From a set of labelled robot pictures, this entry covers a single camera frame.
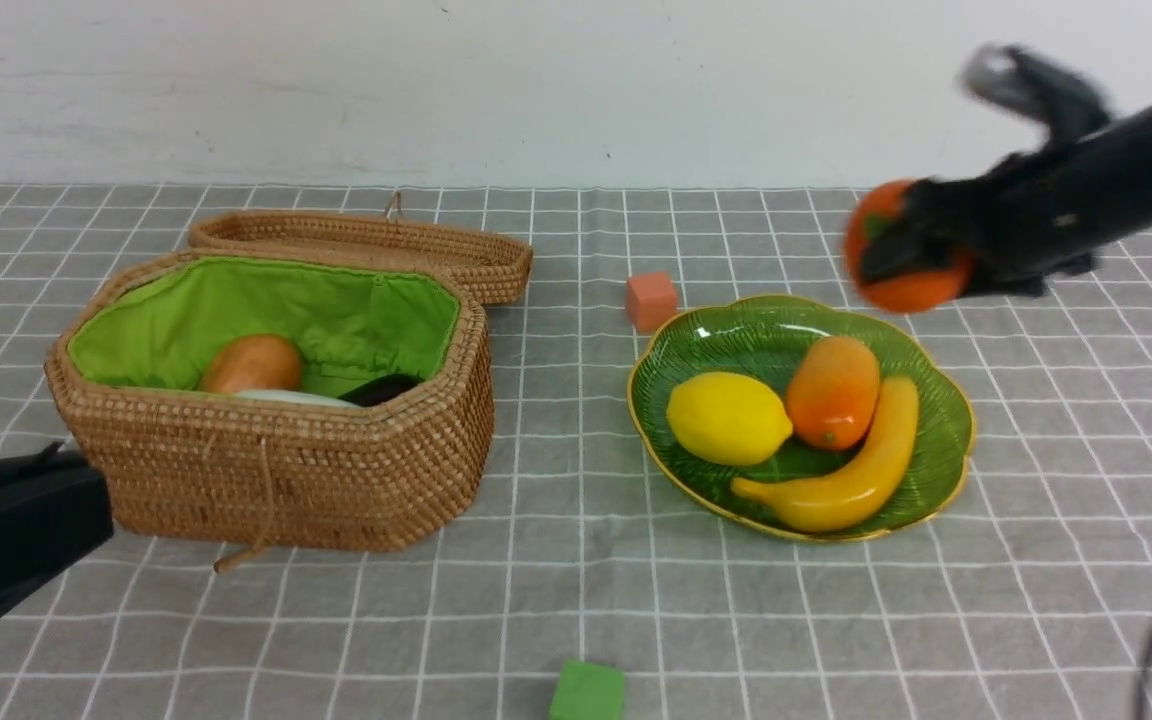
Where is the woven wicker basket green lining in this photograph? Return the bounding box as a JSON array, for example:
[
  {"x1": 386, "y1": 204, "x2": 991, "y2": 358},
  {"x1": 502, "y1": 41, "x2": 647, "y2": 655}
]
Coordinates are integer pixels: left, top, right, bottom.
[{"x1": 44, "y1": 250, "x2": 495, "y2": 551}]

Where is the brown potato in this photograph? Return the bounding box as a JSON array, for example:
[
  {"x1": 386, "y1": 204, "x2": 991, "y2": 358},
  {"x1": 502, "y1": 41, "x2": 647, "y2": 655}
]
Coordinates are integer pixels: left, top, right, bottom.
[{"x1": 197, "y1": 333, "x2": 303, "y2": 395}]

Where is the white radish with green leaves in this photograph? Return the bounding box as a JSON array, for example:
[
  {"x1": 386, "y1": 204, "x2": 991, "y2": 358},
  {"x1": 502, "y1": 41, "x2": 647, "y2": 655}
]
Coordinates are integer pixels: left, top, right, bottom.
[{"x1": 230, "y1": 388, "x2": 358, "y2": 409}]

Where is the orange yellow mango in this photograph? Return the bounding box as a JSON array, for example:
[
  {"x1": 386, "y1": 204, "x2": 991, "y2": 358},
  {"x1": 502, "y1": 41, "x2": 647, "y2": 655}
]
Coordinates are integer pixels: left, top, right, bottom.
[{"x1": 786, "y1": 336, "x2": 881, "y2": 452}]

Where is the yellow banana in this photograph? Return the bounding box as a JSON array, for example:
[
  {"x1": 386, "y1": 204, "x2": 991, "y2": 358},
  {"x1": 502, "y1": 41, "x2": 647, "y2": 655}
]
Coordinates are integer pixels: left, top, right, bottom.
[{"x1": 730, "y1": 376, "x2": 922, "y2": 536}]

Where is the woven wicker basket lid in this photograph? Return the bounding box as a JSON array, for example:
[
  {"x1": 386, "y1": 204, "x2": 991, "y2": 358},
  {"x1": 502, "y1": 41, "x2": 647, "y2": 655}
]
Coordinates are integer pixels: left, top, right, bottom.
[{"x1": 188, "y1": 192, "x2": 535, "y2": 305}]

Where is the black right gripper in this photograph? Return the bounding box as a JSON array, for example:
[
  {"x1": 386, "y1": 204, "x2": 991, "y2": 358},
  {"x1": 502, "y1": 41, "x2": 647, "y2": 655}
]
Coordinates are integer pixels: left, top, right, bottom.
[{"x1": 858, "y1": 150, "x2": 1126, "y2": 300}]

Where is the green leaf-shaped glass plate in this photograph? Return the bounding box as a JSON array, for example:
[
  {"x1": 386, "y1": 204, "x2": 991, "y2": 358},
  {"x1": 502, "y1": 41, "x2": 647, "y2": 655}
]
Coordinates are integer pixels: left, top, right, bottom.
[{"x1": 627, "y1": 295, "x2": 977, "y2": 541}]

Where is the grey checked tablecloth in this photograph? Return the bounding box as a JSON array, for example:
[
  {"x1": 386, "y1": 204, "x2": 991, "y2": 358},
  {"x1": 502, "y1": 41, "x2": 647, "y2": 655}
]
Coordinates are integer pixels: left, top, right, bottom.
[{"x1": 0, "y1": 190, "x2": 1152, "y2": 719}]

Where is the yellow lemon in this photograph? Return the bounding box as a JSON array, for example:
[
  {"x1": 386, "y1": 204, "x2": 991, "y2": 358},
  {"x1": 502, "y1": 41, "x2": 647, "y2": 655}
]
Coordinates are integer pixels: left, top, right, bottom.
[{"x1": 666, "y1": 372, "x2": 794, "y2": 468}]

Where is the orange persimmon with green calyx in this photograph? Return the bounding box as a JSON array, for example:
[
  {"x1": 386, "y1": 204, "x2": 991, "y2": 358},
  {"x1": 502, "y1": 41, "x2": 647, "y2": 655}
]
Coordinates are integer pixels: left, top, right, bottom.
[{"x1": 841, "y1": 179, "x2": 975, "y2": 314}]

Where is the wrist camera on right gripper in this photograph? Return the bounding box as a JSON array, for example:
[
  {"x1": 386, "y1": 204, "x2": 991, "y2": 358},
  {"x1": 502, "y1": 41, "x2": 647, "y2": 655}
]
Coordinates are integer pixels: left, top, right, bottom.
[{"x1": 960, "y1": 44, "x2": 1114, "y2": 149}]

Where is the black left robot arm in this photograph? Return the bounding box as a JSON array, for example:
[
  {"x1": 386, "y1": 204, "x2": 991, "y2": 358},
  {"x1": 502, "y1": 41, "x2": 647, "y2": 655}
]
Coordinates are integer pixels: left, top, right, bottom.
[{"x1": 0, "y1": 441, "x2": 114, "y2": 619}]

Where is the orange foam cube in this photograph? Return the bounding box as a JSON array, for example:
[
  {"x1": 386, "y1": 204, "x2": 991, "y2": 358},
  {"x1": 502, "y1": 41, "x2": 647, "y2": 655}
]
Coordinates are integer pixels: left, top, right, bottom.
[{"x1": 623, "y1": 272, "x2": 679, "y2": 334}]

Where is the dark purple eggplant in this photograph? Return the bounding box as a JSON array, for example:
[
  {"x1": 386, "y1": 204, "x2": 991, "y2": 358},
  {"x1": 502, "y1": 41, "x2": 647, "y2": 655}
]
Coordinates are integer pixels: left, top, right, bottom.
[{"x1": 338, "y1": 373, "x2": 424, "y2": 407}]

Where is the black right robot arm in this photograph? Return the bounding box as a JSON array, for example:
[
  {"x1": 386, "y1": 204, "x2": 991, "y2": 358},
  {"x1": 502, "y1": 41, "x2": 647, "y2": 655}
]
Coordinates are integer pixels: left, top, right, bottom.
[{"x1": 844, "y1": 88, "x2": 1152, "y2": 314}]

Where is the green foam cube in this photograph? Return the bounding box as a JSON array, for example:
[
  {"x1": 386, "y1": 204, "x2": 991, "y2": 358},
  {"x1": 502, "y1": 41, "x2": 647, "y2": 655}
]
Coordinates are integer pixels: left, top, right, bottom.
[{"x1": 548, "y1": 659, "x2": 626, "y2": 720}]

